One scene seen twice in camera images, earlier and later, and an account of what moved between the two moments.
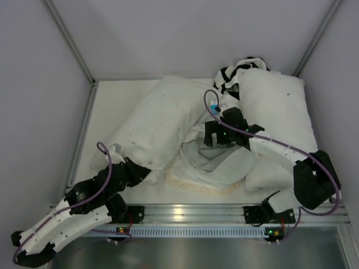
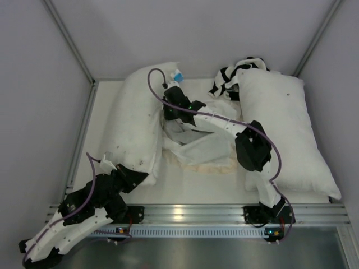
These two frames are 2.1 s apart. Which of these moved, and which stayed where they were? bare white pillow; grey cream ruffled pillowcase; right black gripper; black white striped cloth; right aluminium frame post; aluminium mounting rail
Moved: right black gripper; grey cream ruffled pillowcase
Stayed: aluminium mounting rail; right aluminium frame post; bare white pillow; black white striped cloth
